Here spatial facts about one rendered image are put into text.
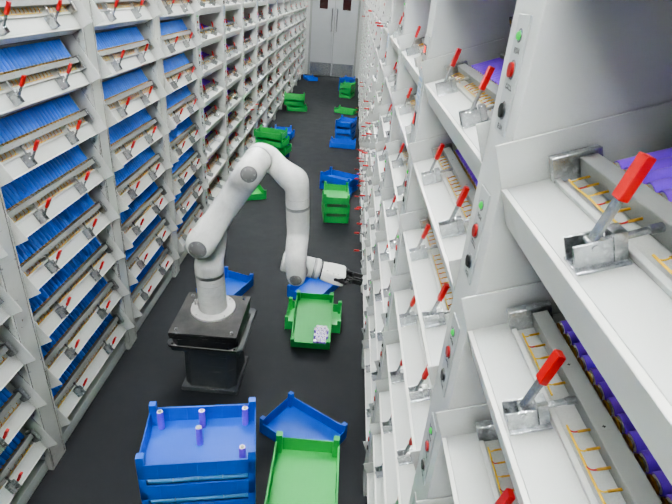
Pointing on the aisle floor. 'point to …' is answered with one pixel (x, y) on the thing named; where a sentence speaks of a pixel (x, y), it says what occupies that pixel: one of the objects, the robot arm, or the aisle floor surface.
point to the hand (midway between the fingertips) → (357, 278)
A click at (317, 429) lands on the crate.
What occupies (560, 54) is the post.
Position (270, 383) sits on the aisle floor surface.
